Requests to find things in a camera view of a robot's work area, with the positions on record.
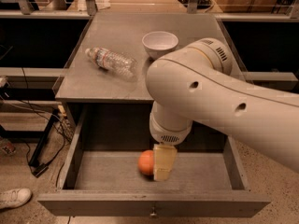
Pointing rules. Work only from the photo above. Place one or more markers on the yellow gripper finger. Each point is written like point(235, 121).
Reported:
point(164, 158)

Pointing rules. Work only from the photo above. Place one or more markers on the orange fruit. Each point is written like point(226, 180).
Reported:
point(146, 162)

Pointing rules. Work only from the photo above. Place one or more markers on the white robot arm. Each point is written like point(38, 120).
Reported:
point(194, 84)

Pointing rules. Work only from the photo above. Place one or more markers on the small drawer knob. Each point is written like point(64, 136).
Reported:
point(153, 212)

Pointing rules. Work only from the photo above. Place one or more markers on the grey open drawer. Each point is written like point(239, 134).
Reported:
point(101, 178)

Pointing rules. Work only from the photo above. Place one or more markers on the grey cabinet counter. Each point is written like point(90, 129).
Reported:
point(85, 83)

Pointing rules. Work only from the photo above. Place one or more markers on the white ceramic bowl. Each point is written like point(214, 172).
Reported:
point(159, 43)

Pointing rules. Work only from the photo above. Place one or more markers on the clear plastic water bottle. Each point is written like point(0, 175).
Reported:
point(114, 62)

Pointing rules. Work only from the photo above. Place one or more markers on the black table leg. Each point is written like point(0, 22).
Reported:
point(37, 168)

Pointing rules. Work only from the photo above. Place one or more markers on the white sneaker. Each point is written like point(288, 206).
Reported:
point(14, 198)

